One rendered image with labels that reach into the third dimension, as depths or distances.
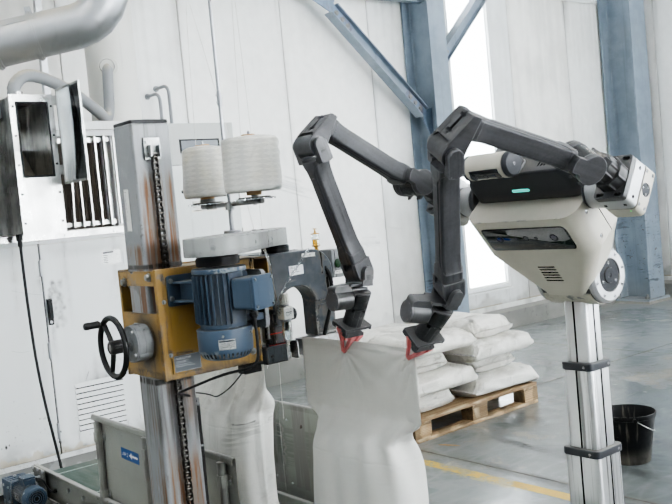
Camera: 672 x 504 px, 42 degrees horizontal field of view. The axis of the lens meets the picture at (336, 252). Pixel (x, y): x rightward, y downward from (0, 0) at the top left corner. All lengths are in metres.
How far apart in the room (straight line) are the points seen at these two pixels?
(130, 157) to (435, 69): 6.16
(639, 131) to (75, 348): 7.41
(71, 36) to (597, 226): 3.33
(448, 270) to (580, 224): 0.43
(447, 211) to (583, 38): 9.01
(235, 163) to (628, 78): 8.96
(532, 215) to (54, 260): 3.41
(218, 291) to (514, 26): 7.97
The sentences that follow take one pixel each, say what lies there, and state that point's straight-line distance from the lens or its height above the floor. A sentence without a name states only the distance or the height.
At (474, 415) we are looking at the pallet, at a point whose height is 0.06.
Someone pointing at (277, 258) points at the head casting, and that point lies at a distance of 2.70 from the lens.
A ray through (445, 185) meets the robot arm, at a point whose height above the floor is 1.49.
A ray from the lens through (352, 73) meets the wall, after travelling 8.29.
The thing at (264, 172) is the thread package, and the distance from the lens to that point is 2.45.
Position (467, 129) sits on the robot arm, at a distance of 1.97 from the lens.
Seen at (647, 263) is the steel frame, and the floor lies 0.46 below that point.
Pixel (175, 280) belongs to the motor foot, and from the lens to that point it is 2.52.
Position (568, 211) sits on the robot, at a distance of 2.39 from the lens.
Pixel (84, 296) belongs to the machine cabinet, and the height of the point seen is 1.08.
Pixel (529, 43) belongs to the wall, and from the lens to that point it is 10.20.
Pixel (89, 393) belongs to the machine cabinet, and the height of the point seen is 0.51.
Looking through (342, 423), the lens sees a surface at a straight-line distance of 2.59.
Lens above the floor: 1.47
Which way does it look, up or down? 3 degrees down
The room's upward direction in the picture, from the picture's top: 5 degrees counter-clockwise
